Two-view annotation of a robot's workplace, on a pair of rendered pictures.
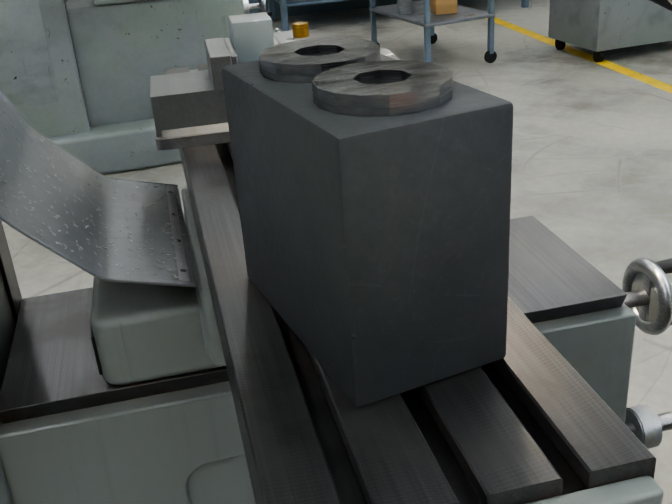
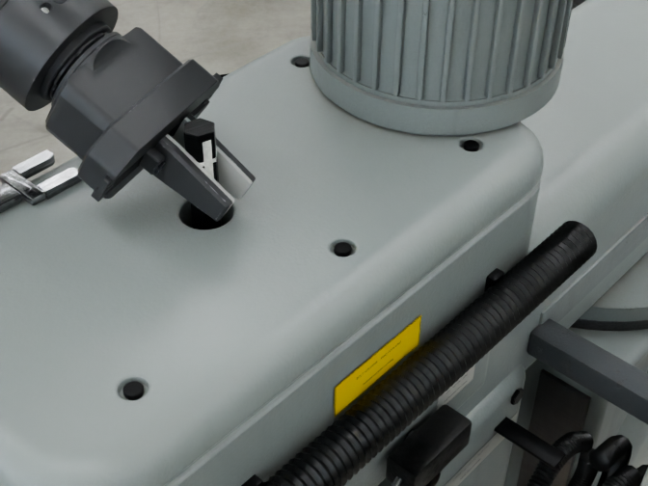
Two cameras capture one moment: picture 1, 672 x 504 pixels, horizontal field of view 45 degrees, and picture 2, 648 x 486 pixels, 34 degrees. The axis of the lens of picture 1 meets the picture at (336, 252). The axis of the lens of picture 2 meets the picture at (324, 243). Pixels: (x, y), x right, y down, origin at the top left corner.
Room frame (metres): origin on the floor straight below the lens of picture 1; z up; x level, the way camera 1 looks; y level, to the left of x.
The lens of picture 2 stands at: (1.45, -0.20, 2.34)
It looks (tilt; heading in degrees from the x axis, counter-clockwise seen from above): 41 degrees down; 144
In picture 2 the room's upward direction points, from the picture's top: 1 degrees clockwise
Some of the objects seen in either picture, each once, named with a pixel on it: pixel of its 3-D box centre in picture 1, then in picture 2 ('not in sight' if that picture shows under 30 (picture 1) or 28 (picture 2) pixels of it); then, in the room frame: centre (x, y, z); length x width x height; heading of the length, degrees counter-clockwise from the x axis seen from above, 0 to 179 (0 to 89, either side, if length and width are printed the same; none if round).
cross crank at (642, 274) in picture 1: (626, 300); not in sight; (1.06, -0.43, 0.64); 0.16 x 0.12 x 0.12; 102
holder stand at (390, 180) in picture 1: (356, 197); not in sight; (0.56, -0.02, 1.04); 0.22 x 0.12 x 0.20; 23
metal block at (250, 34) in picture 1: (251, 40); not in sight; (1.11, 0.09, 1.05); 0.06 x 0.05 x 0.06; 10
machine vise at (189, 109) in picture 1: (278, 80); not in sight; (1.12, 0.06, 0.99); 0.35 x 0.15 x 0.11; 100
